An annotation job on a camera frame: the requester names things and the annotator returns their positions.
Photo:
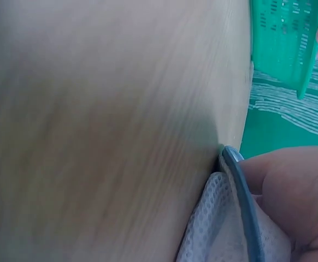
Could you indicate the person's right hand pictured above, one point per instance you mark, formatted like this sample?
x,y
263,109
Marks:
x,y
306,207

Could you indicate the person's right thumb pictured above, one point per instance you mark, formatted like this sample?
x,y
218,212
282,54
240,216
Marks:
x,y
290,169

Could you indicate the green plastic slotted basket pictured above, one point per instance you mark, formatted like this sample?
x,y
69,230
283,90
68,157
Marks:
x,y
282,41

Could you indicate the white mesh item grey rim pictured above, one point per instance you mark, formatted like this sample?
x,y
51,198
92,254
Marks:
x,y
216,218

